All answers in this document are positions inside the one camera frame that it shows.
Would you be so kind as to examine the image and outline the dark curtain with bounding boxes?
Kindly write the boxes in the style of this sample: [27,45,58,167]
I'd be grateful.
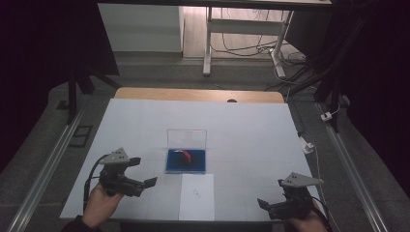
[332,0,410,201]
[0,0,120,175]

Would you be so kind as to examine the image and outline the aluminium rail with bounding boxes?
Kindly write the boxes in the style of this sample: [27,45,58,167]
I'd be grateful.
[315,102,390,232]
[6,107,85,232]

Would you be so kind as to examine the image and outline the white cabinet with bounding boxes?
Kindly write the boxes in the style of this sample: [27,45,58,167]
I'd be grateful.
[97,3,185,53]

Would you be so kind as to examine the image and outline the white plug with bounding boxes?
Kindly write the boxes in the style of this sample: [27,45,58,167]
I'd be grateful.
[299,135,315,155]

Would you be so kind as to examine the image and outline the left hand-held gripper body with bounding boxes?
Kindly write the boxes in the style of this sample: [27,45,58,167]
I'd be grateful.
[98,147,146,198]

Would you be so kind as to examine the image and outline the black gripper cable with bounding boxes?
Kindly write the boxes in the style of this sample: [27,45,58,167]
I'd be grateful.
[82,154,109,214]
[310,194,333,232]

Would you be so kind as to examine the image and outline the person's left hand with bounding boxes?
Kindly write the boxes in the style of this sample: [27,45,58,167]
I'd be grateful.
[80,183,125,230]

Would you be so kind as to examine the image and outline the small red and silver object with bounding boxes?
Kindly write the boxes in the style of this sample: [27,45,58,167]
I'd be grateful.
[173,149,192,163]

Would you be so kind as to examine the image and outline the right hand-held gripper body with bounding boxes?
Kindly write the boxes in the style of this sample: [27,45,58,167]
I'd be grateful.
[268,172,325,220]

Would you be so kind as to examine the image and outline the black metal stand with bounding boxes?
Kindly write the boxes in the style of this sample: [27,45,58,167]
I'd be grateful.
[66,64,121,126]
[264,13,368,133]

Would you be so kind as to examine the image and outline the blue box with clear lid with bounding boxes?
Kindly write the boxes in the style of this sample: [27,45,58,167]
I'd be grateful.
[164,128,208,175]

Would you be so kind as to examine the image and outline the white-legged desk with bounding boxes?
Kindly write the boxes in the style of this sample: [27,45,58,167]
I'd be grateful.
[96,0,333,79]

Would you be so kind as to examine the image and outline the wooden table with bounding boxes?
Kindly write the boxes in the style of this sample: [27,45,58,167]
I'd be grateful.
[114,86,285,104]

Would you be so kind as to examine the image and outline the white table cover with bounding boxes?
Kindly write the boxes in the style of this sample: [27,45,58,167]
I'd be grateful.
[59,98,323,223]

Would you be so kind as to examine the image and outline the person's right hand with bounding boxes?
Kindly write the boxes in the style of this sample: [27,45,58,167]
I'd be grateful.
[286,207,330,232]

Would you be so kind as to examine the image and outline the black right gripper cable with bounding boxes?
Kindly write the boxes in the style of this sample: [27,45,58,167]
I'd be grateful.
[310,194,333,232]

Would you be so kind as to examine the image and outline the white paper sheet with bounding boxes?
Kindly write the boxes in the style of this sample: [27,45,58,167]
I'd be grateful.
[178,173,216,222]

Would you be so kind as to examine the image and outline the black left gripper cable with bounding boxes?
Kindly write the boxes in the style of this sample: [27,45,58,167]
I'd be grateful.
[82,154,109,214]

